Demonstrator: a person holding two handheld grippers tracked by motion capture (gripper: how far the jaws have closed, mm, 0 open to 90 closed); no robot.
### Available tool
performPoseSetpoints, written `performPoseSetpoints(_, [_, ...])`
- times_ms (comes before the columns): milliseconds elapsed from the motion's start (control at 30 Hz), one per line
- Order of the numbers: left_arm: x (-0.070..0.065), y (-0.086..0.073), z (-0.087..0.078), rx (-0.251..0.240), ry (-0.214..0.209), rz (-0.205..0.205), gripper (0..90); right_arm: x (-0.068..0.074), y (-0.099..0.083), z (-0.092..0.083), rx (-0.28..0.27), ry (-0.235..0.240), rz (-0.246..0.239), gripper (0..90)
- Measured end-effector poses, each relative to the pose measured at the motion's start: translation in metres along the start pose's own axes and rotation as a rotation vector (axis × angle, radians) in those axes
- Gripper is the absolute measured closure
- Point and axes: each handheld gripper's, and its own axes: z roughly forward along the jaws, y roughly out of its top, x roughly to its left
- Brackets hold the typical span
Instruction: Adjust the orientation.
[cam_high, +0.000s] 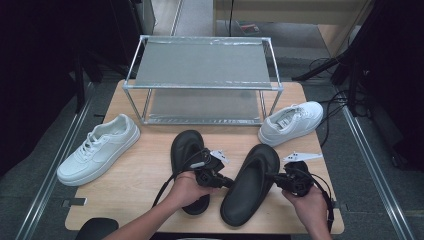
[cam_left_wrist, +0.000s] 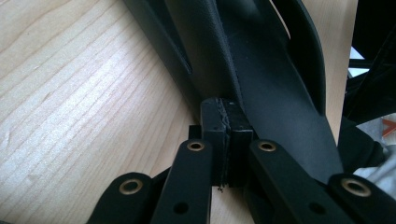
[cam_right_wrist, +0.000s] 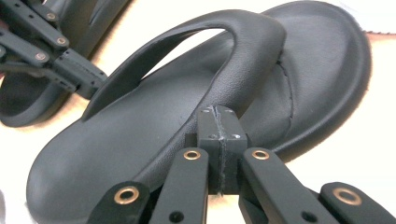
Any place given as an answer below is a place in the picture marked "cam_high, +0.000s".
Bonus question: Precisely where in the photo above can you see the black floor cables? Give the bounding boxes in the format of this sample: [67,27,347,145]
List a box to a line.
[306,57,354,148]

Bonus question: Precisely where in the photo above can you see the person's left leg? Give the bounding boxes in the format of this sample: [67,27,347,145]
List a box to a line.
[74,217,120,240]

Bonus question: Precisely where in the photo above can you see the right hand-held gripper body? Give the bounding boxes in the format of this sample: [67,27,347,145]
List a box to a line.
[275,151,324,198]

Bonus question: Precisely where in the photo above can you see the left hand-held gripper cable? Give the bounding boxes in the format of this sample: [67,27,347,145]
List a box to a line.
[151,148,212,209]

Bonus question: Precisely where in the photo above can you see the person's left hand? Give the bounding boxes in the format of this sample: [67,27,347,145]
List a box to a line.
[164,170,218,212]

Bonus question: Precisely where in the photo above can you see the hand-held gripper cable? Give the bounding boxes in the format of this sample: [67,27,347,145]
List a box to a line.
[299,168,336,233]
[151,148,212,209]

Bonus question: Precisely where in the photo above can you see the grey table bracket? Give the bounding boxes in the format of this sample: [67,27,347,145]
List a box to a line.
[329,200,349,212]
[61,197,88,208]

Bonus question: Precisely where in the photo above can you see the right hand-held gripper cable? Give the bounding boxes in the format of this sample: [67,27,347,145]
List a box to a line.
[299,168,336,233]

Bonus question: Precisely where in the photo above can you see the metal shoe rack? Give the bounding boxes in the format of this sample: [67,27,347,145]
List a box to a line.
[122,34,284,127]

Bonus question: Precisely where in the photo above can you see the white sneaker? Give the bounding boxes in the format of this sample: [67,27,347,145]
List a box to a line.
[56,113,142,187]
[257,100,324,148]

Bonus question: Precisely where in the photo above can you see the black slipper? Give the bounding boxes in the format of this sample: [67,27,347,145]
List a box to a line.
[170,129,212,216]
[219,143,281,228]

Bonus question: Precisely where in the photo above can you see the red book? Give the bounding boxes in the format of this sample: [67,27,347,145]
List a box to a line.
[238,21,262,36]

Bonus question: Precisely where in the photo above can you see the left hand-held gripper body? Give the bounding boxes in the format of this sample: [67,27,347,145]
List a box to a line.
[189,149,232,188]

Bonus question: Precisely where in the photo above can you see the black stand leg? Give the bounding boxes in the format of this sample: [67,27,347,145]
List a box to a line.
[291,49,354,83]

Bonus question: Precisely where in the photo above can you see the person's right hand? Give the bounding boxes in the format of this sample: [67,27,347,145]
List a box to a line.
[281,184,330,234]

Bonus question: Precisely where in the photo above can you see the light wooden cabinet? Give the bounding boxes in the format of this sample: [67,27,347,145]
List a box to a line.
[213,0,374,58]

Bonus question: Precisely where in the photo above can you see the metal floor rail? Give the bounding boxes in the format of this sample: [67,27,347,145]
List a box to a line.
[341,106,416,240]
[14,83,96,240]

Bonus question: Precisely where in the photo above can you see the black curtain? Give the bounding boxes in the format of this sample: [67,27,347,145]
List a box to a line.
[346,0,424,171]
[0,0,134,178]

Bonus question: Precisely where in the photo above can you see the thin black hanging cable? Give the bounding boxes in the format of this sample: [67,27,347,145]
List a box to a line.
[228,0,235,37]

